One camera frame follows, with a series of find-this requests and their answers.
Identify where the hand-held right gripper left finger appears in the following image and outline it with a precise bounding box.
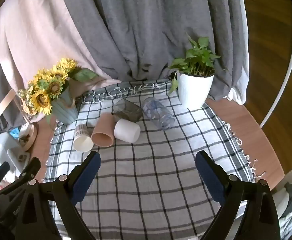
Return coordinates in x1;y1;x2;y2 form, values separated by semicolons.
15;151;101;240

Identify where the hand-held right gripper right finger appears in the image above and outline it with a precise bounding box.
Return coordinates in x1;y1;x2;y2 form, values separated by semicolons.
195;151;281;240

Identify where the white cup with striped base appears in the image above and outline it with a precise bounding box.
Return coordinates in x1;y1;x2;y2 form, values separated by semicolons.
73;124;94;152

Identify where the pink cup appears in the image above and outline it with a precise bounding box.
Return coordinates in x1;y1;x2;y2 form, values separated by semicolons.
91;112;115;147

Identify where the plain white cup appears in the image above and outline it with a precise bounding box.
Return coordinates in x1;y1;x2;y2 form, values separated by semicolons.
114;118;141;143

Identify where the dark square glass cup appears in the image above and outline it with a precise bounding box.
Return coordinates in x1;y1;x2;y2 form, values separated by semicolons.
111;98;144;123

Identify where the clear blue patterned glass cup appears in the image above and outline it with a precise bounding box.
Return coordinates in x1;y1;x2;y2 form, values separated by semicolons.
141;96;175;131

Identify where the white plastic container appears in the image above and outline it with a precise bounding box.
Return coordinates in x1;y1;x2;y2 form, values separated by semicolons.
7;148;31;173

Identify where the round wooden tray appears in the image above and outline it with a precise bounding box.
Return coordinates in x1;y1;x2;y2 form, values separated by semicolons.
16;124;38;153

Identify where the blue crumpled item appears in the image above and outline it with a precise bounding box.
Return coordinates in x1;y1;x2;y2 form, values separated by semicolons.
8;127;21;139

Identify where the checked grey white tablecloth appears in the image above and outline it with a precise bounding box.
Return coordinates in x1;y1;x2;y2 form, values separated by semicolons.
41;80;265;240

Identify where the blue-grey ribbed vase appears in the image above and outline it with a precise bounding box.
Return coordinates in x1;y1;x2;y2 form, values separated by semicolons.
51;86;80;125

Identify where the artificial sunflower bouquet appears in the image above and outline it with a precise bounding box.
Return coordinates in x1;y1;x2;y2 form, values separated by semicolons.
18;57;99;115

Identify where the green plant in white pot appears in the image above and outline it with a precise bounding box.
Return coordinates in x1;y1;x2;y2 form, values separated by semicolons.
168;35;221;109

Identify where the white cloth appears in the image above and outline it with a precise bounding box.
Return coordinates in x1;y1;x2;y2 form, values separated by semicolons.
226;80;248;105

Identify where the white curved tube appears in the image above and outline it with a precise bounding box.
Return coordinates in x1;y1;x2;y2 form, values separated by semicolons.
260;5;292;128

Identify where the pink cloth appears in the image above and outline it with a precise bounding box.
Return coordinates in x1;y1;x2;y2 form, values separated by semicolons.
0;0;121;103

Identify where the grey curtain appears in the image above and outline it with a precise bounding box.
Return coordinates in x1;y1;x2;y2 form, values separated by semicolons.
0;0;250;130

